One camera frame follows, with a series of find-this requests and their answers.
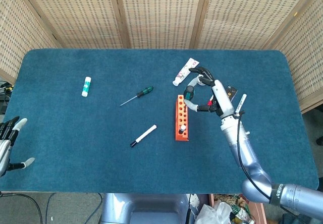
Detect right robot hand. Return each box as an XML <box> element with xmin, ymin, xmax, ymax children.
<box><xmin>185</xmin><ymin>66</ymin><xmax>245</xmax><ymax>120</ymax></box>

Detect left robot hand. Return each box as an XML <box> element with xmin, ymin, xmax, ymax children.
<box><xmin>0</xmin><ymin>116</ymin><xmax>35</xmax><ymax>177</ymax></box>

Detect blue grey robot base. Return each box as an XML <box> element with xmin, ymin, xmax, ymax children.
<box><xmin>100</xmin><ymin>193</ymin><xmax>192</xmax><ymax>224</ymax></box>

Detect black purple small box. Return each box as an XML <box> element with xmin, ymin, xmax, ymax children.
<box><xmin>226</xmin><ymin>84</ymin><xmax>239</xmax><ymax>101</ymax></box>

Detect blue capped whiteboard marker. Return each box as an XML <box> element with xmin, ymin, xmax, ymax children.
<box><xmin>233</xmin><ymin>93</ymin><xmax>248</xmax><ymax>115</ymax></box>

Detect white round jar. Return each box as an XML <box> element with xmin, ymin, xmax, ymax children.
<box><xmin>197</xmin><ymin>74</ymin><xmax>210</xmax><ymax>86</ymax></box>

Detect orange tool holder block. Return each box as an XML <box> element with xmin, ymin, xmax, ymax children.
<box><xmin>175</xmin><ymin>94</ymin><xmax>190</xmax><ymax>142</ymax></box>

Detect white cream tube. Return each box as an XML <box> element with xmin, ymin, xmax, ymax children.
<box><xmin>172</xmin><ymin>58</ymin><xmax>200</xmax><ymax>87</ymax></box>

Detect blue felt table mat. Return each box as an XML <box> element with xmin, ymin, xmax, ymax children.
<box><xmin>0</xmin><ymin>48</ymin><xmax>319</xmax><ymax>194</ymax></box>

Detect black capped whiteboard marker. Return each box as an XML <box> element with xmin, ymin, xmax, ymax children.
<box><xmin>130</xmin><ymin>124</ymin><xmax>158</xmax><ymax>148</ymax></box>

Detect woven wooden folding screen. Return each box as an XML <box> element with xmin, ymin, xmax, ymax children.
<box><xmin>0</xmin><ymin>0</ymin><xmax>323</xmax><ymax>114</ymax></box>

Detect white green glue stick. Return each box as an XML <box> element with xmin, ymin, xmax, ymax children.
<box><xmin>81</xmin><ymin>76</ymin><xmax>91</xmax><ymax>97</ymax></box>

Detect white plastic bag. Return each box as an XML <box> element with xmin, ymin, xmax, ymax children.
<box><xmin>195</xmin><ymin>201</ymin><xmax>233</xmax><ymax>224</ymax></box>

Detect pink bin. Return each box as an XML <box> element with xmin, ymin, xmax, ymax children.
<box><xmin>209</xmin><ymin>193</ymin><xmax>268</xmax><ymax>224</ymax></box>

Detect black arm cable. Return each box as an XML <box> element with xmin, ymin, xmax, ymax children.
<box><xmin>234</xmin><ymin>110</ymin><xmax>276</xmax><ymax>205</ymax></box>

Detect black floor cable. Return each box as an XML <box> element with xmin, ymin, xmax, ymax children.
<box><xmin>0</xmin><ymin>192</ymin><xmax>104</xmax><ymax>224</ymax></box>

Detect green black handled screwdriver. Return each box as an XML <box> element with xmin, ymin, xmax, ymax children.
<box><xmin>119</xmin><ymin>86</ymin><xmax>154</xmax><ymax>107</ymax></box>

